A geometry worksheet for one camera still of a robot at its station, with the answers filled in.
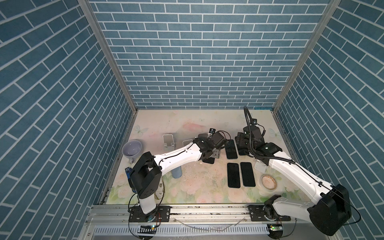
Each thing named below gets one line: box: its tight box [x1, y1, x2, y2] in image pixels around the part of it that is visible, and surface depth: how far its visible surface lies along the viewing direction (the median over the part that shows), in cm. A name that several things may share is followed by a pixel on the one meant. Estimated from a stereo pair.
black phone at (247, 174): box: [240, 162, 256, 187], surface depth 88 cm
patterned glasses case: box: [154, 175, 166, 204], surface depth 80 cm
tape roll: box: [260, 173, 278, 191], surface depth 86 cm
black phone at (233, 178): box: [227, 165, 241, 189], surface depth 87 cm
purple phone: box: [225, 139, 238, 159], surface depth 97 cm
